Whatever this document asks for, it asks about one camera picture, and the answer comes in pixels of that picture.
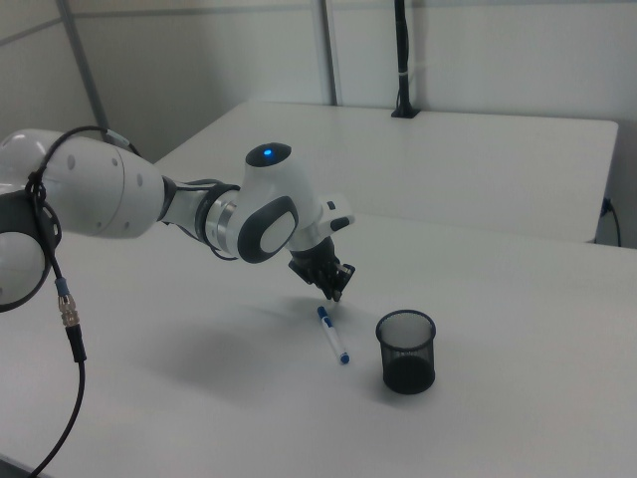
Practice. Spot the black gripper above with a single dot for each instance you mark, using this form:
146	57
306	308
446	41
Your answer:
313	261

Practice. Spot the white marker with blue cap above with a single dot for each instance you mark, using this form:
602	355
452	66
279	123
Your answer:
330	336

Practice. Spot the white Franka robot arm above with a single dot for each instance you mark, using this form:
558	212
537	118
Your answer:
109	199

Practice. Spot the black mesh pen cup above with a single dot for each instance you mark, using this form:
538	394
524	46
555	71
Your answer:
409	373

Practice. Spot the white side table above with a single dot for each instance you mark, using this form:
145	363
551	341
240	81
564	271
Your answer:
423	164

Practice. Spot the black pole with clamp base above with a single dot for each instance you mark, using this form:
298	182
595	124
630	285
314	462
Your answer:
403	60

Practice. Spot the grey metal partition post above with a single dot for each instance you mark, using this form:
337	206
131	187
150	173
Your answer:
84	65
331	50

